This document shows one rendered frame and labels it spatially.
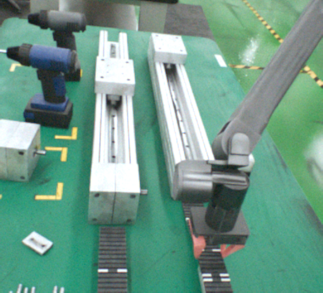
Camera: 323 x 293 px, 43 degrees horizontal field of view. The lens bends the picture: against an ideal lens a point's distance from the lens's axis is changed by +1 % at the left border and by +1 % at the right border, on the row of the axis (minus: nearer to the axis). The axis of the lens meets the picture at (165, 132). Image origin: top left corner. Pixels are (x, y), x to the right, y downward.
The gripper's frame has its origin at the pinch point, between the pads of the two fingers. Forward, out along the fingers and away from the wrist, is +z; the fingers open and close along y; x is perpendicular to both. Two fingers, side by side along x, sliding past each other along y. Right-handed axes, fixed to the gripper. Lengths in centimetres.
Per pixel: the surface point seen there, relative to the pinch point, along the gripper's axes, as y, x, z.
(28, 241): 34.8, -4.7, 2.7
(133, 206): 14.8, -9.9, -2.2
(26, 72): 46, -76, 4
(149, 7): -7, -195, 14
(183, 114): -2.2, -49.3, -1.2
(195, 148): -2.6, -31.8, -1.8
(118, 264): 17.8, 2.9, -0.1
